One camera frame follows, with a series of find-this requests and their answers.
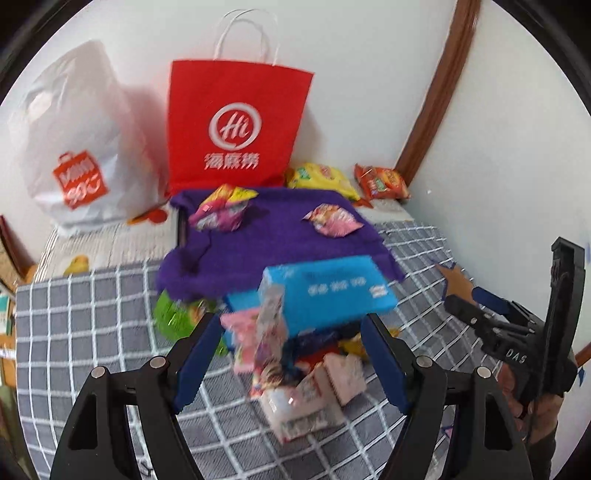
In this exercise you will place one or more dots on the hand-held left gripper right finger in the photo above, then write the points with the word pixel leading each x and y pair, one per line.
pixel 383 364

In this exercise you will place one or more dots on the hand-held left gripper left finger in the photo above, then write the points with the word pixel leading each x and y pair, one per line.
pixel 201 362

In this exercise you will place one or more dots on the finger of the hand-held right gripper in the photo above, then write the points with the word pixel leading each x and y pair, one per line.
pixel 466 311
pixel 489 297

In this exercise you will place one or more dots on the green snack packet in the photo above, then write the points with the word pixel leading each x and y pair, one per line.
pixel 175 316

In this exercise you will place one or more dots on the tall colourful snack packet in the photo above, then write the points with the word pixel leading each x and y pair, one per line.
pixel 272 323

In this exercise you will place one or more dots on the person's right forearm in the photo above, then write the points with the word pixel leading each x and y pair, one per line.
pixel 545 457

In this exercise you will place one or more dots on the person's right hand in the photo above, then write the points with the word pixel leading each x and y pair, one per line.
pixel 547 415

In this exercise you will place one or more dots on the small yellow snack packet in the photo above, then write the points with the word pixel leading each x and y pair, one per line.
pixel 353 346

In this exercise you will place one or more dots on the dark blue snack packet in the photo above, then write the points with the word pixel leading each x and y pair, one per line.
pixel 318 341

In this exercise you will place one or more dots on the blue tissue pack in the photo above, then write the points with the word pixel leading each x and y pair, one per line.
pixel 332 290

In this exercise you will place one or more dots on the grey checked blanket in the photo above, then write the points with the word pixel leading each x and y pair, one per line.
pixel 92 323

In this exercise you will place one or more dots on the purple towel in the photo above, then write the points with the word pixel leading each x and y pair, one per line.
pixel 277 235

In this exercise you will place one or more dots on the pink yellow snack packet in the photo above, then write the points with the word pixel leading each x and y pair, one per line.
pixel 217 212

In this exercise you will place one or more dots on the red orange snack packet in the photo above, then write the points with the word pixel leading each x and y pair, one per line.
pixel 381 182

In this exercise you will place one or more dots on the teal box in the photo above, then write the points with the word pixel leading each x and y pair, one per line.
pixel 4 314

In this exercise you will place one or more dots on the brown wooden door trim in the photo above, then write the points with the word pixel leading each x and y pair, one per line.
pixel 438 92

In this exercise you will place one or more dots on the white plastic shopping bag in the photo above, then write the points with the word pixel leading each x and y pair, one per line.
pixel 83 138

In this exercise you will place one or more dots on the red paper bag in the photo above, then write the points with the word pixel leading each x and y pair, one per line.
pixel 231 92

